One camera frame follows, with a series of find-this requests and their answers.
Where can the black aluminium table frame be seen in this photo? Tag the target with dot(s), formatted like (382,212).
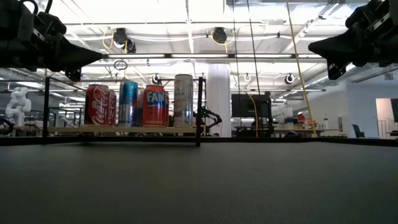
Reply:
(280,140)

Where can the black background robot arm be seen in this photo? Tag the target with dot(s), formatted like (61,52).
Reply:
(214,118)

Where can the background work desk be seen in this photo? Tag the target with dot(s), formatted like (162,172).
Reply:
(298,131)

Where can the orange Fanta can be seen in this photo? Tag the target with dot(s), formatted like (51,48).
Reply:
(154,109)

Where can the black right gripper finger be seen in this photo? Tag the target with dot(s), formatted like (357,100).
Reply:
(335,70)
(339,48)

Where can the white Celsius can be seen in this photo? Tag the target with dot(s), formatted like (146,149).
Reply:
(183,99)

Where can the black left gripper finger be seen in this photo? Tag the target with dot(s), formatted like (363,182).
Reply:
(74,74)
(71,56)

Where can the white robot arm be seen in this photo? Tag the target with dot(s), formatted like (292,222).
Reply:
(18,102)

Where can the dark office chair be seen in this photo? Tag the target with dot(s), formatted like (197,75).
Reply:
(358,130)

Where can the wooden shelf black metal frame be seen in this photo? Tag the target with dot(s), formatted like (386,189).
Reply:
(66,129)

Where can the black monitor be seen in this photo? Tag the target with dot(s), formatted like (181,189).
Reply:
(242,105)

